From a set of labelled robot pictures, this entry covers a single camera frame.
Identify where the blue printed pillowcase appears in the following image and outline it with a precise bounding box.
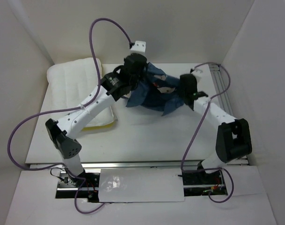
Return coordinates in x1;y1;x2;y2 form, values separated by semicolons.
126;63;193;116

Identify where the white pillow yellow underside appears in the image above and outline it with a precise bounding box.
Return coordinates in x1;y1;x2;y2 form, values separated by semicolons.
47;58;116;131

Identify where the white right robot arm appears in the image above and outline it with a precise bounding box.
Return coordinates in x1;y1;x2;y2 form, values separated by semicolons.
178;74;252;184

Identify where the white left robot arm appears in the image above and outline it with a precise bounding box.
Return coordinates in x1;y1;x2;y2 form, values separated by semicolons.
45;53;147;187

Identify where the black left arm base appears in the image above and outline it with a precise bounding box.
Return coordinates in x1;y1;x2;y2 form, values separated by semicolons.
50;167;100;203

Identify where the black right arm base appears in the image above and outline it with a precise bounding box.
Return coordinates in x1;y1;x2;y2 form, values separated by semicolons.
178;171;227;197

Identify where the white glossy cover sheet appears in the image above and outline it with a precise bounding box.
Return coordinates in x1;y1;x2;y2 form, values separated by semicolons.
98;168;184;203

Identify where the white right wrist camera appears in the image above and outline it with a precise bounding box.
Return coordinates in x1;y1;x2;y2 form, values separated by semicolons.
190;67;203;76

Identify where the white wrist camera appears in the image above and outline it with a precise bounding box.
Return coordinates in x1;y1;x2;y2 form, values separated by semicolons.
130;41;146;54
190;67;203;76

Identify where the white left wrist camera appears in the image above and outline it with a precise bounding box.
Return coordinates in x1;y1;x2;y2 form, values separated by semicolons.
130;41;146;54

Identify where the aluminium front rail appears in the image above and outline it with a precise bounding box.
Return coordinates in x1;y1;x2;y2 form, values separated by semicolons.
30;157;249;169

